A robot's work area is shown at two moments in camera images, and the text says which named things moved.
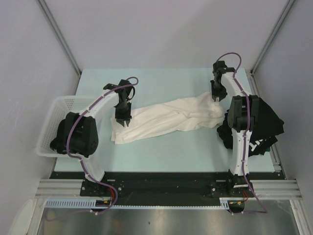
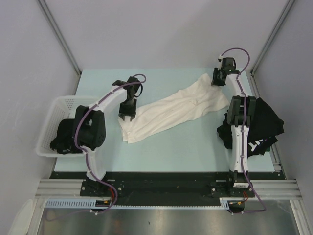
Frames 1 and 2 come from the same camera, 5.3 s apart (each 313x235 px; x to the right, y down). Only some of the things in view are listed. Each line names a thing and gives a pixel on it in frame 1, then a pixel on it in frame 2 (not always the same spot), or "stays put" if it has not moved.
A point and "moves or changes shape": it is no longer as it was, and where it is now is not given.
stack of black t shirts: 270,125 stays put
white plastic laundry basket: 62,106 stays put
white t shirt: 162,117 moves or changes shape
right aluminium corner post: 287,9 stays put
